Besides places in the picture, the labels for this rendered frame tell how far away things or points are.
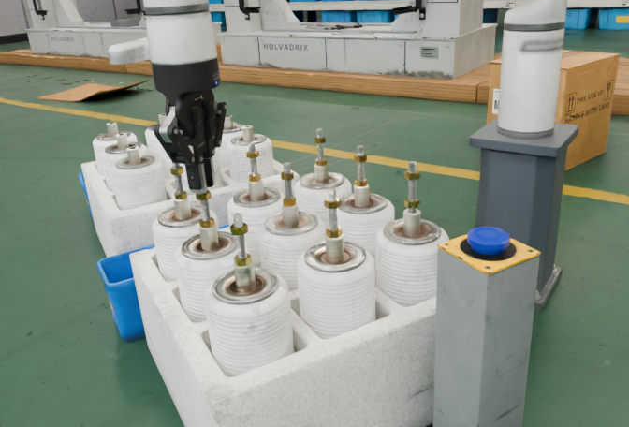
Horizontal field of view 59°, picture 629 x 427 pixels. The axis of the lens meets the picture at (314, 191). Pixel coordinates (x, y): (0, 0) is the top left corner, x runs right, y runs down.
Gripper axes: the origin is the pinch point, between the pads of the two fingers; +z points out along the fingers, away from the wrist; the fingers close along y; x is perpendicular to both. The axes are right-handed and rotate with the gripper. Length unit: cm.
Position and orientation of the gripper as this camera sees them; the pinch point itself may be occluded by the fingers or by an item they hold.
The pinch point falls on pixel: (200, 174)
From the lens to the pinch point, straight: 70.6
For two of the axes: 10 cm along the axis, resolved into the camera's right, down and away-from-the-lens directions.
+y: 3.3, -3.7, 8.7
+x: -9.4, -0.7, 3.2
